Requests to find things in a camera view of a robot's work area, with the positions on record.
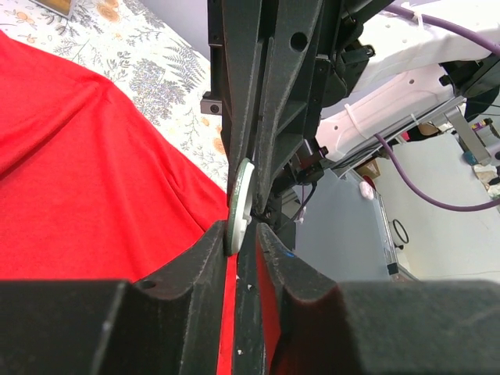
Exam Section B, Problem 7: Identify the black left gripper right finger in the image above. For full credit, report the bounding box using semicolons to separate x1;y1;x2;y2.
256;223;499;374

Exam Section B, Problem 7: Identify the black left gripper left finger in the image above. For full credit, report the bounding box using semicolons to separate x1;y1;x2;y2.
1;221;227;374

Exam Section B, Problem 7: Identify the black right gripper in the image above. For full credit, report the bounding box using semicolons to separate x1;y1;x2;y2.
206;1;375;230

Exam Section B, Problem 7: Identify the silver grey brooch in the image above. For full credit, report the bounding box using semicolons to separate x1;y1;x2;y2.
225;158;255;256

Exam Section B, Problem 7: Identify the red tank top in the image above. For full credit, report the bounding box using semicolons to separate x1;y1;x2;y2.
1;35;268;374

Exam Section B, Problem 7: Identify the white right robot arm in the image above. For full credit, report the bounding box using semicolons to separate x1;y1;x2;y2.
201;1;499;237

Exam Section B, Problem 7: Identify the floral patterned table mat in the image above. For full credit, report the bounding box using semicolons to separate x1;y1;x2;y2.
1;1;227;188

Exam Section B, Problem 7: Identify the pink white small object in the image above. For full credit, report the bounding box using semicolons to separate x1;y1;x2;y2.
359;180;375;201

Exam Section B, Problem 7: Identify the aluminium frame rail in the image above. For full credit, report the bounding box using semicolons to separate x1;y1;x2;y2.
375;191;417;282

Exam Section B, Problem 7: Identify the black ring on floor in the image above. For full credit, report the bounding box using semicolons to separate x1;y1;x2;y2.
392;219;410;244

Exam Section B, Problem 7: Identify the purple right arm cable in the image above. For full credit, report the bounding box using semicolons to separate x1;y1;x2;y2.
373;3;500;214

